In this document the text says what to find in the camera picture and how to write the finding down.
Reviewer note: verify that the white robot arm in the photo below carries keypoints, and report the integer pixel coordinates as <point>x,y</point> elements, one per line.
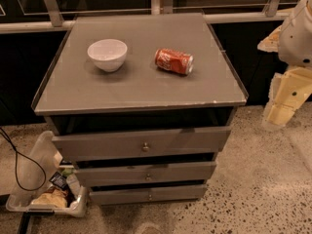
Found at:
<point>292,41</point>

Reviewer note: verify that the grey top drawer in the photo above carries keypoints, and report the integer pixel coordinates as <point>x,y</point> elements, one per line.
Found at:
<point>118,145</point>

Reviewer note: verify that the grey drawer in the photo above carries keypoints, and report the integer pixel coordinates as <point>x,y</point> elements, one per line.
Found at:
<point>118,145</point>
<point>143,195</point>
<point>145,174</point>

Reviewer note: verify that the white ceramic bowl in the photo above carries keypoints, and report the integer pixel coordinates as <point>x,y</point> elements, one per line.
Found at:
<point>108,54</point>

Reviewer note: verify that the red soda can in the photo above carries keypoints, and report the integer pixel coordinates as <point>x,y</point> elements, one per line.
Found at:
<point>174,61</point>

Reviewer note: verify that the grey bottom drawer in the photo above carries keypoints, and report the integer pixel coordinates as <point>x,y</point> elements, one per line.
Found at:
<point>143,195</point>

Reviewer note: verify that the grey drawer cabinet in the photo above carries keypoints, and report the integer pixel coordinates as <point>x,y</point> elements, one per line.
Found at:
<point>78,98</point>

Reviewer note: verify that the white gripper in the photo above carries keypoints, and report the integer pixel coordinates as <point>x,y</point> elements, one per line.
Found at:
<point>296,38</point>

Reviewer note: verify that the dark snack packet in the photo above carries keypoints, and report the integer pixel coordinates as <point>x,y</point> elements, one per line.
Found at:
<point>58,180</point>

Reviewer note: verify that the metal railing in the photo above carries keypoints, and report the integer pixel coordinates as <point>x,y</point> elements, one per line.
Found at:
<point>26,15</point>

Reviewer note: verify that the yellow chip bag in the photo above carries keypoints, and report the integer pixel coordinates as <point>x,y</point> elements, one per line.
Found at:
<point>53,196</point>

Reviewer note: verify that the clear plastic bin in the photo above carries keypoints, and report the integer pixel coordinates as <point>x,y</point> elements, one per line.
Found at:
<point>34,171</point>

